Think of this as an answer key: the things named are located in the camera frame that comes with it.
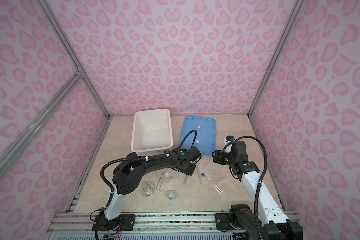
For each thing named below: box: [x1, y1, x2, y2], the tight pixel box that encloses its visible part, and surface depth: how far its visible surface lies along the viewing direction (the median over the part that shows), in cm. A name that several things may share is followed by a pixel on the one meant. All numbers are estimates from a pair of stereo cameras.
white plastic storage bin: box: [130, 108, 174, 156], surface depth 105 cm
